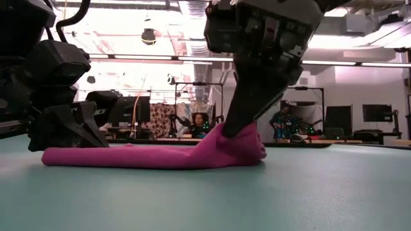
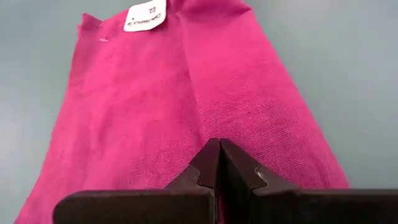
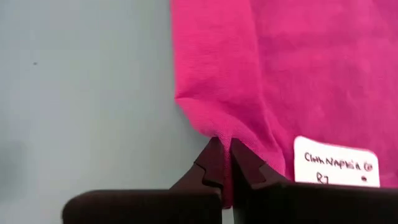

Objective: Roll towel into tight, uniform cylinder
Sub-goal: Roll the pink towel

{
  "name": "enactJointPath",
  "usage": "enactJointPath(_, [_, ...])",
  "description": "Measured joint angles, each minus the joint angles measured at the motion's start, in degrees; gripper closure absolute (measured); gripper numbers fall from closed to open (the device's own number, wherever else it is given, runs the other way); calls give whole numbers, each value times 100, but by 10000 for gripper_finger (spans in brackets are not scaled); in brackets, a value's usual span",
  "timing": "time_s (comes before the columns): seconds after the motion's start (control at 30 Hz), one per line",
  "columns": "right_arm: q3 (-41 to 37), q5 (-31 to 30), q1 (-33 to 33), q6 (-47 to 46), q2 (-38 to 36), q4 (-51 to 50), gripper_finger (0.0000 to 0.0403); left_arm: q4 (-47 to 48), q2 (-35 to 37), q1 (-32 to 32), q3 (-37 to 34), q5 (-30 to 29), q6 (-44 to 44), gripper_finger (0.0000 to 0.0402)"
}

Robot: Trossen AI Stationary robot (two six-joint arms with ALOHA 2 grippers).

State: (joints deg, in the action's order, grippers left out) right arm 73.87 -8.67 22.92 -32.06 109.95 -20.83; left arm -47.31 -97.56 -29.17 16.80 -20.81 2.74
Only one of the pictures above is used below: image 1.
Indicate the black computer monitor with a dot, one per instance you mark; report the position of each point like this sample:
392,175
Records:
338,120
131,110
377,113

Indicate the silver ventilation duct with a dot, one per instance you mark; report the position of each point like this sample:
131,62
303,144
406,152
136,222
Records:
197,48

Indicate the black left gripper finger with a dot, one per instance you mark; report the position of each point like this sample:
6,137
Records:
93,128
54,131

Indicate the black ceiling dome camera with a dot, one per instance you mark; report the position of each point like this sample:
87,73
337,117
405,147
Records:
148,36

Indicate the black metal table frame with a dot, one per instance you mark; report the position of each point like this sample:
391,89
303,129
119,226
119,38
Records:
289,145

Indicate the green table mat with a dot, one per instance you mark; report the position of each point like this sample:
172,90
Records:
205,199

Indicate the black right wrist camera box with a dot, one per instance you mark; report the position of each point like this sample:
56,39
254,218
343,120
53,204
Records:
221,29

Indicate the patterned hanging cloth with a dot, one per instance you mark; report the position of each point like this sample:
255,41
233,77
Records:
163,118

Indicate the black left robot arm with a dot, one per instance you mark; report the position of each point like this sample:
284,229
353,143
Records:
19,48

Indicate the long ceiling light strip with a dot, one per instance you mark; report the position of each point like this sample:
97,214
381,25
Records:
144,57
353,63

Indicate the pink cloth towel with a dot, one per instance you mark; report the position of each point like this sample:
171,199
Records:
144,157

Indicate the black metal rig frame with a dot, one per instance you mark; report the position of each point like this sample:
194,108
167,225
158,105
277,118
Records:
305,88
199,83

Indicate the person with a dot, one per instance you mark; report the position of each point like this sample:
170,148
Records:
199,125
284,123

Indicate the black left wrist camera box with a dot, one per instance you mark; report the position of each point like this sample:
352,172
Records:
102,106

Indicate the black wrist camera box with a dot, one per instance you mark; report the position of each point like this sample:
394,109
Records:
221,29
102,106

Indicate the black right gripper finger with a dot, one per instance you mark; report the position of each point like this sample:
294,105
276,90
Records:
274,97
247,96

